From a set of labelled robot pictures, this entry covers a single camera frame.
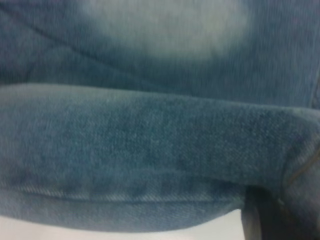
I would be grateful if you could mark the blue denim pants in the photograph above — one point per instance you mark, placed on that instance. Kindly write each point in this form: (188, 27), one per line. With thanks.
(150, 137)

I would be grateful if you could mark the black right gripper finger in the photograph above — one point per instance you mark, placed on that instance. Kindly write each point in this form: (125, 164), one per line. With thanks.
(262, 220)

